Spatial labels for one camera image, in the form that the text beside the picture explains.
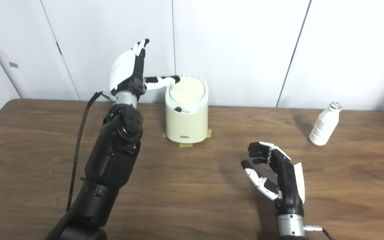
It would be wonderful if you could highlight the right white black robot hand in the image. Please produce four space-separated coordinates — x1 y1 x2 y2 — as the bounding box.
241 141 306 217

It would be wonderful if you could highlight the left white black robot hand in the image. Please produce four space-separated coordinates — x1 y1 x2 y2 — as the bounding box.
109 39 181 102

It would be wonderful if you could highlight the small white plastic bottle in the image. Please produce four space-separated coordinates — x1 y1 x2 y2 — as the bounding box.
309 102 342 146

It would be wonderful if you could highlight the cream round bin lid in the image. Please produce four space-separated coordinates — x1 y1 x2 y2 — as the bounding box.
169 77 206 104

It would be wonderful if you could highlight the cream-colored bin body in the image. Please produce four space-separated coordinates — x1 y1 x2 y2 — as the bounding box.
165 74 209 144

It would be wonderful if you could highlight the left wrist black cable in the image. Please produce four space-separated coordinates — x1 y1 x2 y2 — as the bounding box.
66 92 112 212

